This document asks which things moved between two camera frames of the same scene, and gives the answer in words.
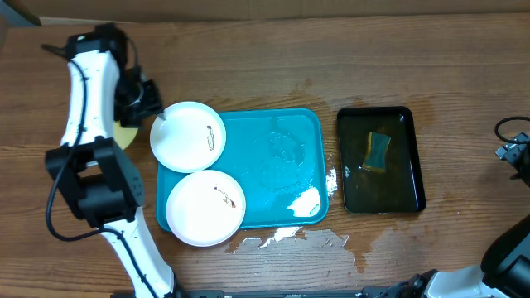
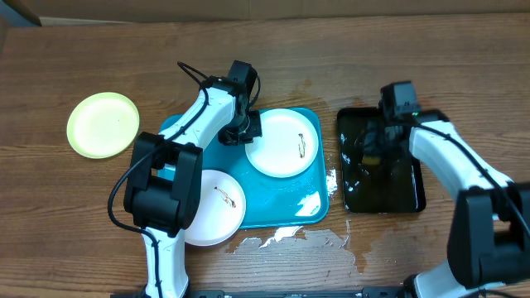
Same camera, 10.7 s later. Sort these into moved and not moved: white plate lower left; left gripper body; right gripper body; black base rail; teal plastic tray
Moved: right gripper body; left gripper body
Not moved: black base rail; teal plastic tray; white plate lower left
